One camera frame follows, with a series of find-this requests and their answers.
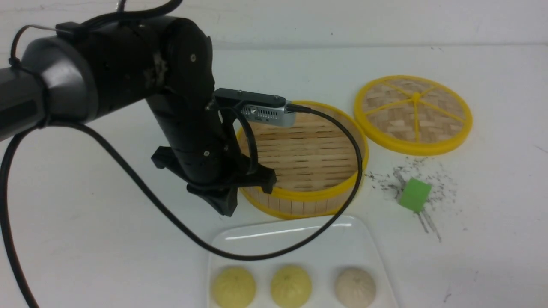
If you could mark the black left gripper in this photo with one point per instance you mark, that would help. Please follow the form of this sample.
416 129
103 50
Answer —
202 139

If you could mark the yellow steamed bun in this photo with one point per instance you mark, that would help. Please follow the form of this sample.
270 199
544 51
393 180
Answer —
234 287
291 287

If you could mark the white steamed bun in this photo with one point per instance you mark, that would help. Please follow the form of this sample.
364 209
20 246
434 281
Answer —
355 288

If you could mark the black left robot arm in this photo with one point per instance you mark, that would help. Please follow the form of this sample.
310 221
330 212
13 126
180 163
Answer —
80 76

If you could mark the yellow steamed bun on plate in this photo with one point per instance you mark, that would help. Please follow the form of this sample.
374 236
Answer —
291 287

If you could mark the white square plate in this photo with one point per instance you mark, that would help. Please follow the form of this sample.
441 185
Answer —
347 243

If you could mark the yellow rimmed bamboo steamer basket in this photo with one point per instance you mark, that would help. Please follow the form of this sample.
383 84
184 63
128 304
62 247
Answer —
315 165

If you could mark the green rectangular block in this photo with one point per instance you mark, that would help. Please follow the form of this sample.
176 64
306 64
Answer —
415 195

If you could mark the yellow rimmed bamboo steamer lid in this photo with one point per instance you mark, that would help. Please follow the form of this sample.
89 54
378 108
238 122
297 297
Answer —
412 115

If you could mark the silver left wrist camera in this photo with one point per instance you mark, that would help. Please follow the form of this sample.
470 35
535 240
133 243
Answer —
257 107

